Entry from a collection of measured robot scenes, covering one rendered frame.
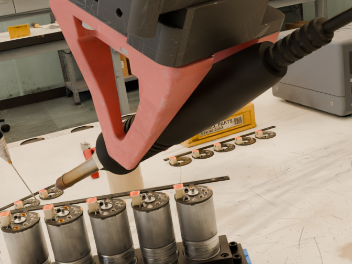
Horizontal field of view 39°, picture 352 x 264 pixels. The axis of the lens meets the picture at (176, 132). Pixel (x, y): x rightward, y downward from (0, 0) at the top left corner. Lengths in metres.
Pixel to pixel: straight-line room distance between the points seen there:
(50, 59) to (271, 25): 4.53
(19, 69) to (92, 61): 4.49
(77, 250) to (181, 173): 0.21
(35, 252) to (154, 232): 0.08
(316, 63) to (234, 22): 0.47
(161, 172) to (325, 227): 0.20
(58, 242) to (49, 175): 0.27
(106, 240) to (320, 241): 0.16
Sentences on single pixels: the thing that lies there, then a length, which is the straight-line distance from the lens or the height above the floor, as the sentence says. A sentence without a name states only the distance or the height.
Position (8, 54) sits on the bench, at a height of 0.68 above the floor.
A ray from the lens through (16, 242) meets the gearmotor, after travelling 0.33.
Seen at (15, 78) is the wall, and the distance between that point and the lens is 4.70.
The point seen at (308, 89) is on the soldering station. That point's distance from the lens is 0.66.
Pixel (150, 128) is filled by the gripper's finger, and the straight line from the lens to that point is 0.19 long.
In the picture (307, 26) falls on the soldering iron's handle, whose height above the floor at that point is 0.93.
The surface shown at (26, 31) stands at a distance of 2.62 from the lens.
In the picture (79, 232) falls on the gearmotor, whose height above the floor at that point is 0.80.
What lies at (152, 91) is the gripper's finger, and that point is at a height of 0.91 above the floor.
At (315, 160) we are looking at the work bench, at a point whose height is 0.75.
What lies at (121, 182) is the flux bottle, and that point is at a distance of 0.48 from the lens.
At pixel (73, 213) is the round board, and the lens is 0.33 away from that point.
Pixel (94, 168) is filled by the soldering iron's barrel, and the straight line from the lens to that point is 0.26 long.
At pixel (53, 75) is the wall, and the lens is 4.73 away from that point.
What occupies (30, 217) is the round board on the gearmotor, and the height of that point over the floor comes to 0.81.
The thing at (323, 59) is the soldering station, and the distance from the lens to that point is 0.62.
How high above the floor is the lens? 0.95
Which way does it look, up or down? 18 degrees down
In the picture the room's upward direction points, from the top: 9 degrees counter-clockwise
